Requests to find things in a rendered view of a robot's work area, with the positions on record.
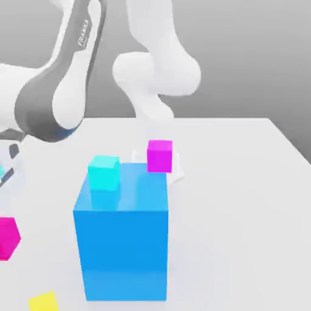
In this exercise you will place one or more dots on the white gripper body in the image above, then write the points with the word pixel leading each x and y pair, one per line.
pixel 9 173

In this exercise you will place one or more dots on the small cyan cube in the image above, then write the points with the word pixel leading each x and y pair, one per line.
pixel 103 173
pixel 1 170

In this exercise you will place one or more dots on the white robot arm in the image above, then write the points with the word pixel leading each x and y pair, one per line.
pixel 160 68

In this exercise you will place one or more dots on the small pink cube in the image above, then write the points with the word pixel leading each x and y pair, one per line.
pixel 7 239

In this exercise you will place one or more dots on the small yellow cube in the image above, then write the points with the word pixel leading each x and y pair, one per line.
pixel 43 302

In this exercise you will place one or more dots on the small magenta cube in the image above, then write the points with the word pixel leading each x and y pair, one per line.
pixel 159 158

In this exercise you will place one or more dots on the large blue box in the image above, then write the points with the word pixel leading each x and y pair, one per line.
pixel 121 243

